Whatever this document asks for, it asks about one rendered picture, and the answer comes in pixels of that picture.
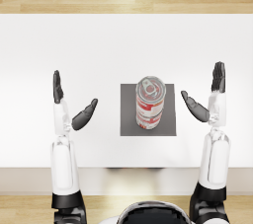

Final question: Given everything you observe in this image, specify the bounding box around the red and white can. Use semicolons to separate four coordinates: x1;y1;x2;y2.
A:
135;75;167;114
135;109;165;130

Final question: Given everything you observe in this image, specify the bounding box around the dark grey square mat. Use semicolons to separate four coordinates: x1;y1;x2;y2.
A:
120;83;178;137

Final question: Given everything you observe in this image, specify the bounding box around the dark round robot body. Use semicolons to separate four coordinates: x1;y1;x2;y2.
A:
98;199;196;224

